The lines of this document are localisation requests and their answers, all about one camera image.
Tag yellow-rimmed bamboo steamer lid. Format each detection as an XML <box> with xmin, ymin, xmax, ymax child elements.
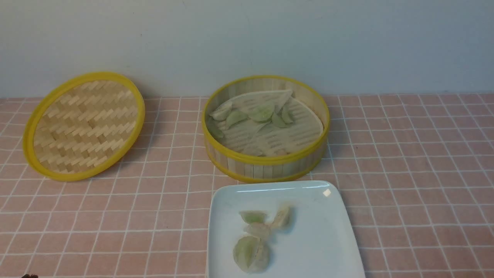
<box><xmin>23</xmin><ymin>72</ymin><xmax>146</xmax><ymax>182</ymax></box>

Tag small green dumpling steamer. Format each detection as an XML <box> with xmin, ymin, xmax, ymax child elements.
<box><xmin>271</xmin><ymin>112</ymin><xmax>288</xmax><ymax>128</ymax></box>

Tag pale dumpling bottom plate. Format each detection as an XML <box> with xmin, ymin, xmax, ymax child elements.
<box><xmin>249</xmin><ymin>240</ymin><xmax>270</xmax><ymax>273</ymax></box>

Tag large green dumpling plate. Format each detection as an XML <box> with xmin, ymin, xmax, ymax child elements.
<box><xmin>233</xmin><ymin>236</ymin><xmax>261</xmax><ymax>273</ymax></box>

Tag pale dumpling middle plate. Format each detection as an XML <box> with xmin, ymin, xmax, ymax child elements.
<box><xmin>244</xmin><ymin>223</ymin><xmax>272</xmax><ymax>240</ymax></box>

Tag pale dumpling left in steamer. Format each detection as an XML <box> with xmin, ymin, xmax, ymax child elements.
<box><xmin>209</xmin><ymin>101</ymin><xmax>233</xmax><ymax>122</ymax></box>

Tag green dumpling steamer left edge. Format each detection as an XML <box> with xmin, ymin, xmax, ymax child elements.
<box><xmin>205</xmin><ymin>117</ymin><xmax>224</xmax><ymax>139</ymax></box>

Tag yellow-rimmed bamboo steamer basket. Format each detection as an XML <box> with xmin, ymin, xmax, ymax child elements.
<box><xmin>201</xmin><ymin>75</ymin><xmax>330</xmax><ymax>183</ymax></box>

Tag white square plate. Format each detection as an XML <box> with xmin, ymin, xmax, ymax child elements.
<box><xmin>206</xmin><ymin>181</ymin><xmax>365</xmax><ymax>278</ymax></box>

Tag green dumpling top plate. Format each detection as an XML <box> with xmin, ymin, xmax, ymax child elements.
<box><xmin>239</xmin><ymin>210</ymin><xmax>267</xmax><ymax>225</ymax></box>

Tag green dumpling in steamer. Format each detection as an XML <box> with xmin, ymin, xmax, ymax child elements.
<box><xmin>225</xmin><ymin>110</ymin><xmax>248</xmax><ymax>129</ymax></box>

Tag pale dumpling upright plate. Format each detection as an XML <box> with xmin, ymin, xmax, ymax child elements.
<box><xmin>270</xmin><ymin>205</ymin><xmax>291</xmax><ymax>229</ymax></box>

